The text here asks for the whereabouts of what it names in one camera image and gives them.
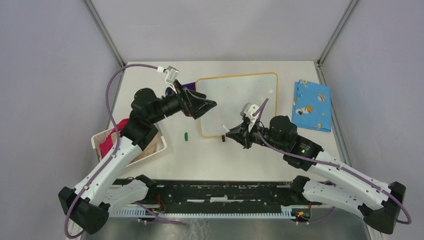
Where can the red cloth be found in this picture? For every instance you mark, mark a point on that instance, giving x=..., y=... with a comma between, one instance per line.
x=111, y=138

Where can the beige cloth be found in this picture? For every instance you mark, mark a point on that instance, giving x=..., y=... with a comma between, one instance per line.
x=154, y=146

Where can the purple cloth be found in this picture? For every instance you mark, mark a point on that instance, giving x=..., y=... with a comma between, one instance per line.
x=190, y=86

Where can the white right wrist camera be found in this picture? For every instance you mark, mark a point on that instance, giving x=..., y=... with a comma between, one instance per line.
x=250, y=114

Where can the blue patterned cloth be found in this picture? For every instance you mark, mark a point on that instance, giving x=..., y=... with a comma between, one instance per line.
x=312, y=106

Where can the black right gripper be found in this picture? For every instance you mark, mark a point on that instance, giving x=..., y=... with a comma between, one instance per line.
x=241, y=134

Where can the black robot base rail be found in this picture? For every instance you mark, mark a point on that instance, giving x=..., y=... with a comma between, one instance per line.
x=221, y=197

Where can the white plastic basket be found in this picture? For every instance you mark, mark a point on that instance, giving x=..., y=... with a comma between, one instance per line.
x=100, y=137

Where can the yellow framed whiteboard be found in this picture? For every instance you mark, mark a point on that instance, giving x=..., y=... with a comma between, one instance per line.
x=231, y=93

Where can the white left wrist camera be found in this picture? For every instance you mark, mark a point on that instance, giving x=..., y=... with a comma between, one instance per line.
x=171, y=74

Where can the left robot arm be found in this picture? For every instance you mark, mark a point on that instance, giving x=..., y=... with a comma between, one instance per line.
x=90, y=202

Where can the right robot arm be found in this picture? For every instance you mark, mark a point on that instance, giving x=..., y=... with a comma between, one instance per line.
x=376, y=202

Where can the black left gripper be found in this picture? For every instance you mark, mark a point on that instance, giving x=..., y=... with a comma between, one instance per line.
x=186, y=104

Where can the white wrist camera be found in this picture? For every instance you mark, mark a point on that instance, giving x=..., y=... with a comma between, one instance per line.
x=250, y=114
x=171, y=74

